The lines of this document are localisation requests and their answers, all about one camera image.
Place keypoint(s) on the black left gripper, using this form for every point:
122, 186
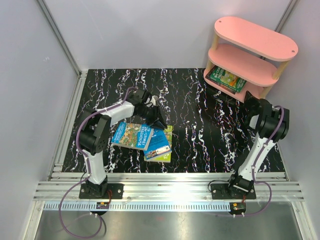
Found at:
155, 121

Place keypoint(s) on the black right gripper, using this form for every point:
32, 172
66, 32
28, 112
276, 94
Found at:
248, 99

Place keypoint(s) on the blue 26-Storey Treehouse book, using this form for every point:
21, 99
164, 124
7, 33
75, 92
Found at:
132, 136

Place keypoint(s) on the green 104-Storey Treehouse book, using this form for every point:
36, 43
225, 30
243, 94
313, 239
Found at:
221, 75

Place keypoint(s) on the pink three-tier shelf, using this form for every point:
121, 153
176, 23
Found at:
252, 52

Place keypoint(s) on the Tale of Two Cities book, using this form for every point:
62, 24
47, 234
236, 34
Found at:
221, 85

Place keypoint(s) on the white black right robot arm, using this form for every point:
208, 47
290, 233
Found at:
272, 125

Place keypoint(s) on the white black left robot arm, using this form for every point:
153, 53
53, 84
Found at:
94, 132

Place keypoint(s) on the blue back-cover book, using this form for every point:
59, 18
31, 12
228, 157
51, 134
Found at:
155, 147

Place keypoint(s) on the lime green book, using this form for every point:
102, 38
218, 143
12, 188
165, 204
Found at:
165, 157

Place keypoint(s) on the black marble pattern mat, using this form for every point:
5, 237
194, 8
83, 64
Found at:
209, 134

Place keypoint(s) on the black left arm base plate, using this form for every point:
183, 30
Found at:
115, 191

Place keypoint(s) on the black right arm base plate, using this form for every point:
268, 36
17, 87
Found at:
222, 191

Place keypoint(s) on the right corner aluminium post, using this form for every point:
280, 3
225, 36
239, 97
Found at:
290, 8

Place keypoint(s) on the corner aluminium post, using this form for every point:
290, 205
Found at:
58, 35
290, 8

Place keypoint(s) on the aluminium rail frame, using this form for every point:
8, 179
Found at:
181, 186

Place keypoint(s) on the white slotted cable duct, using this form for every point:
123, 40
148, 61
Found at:
144, 206

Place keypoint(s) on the left corner aluminium post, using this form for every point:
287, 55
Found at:
58, 35

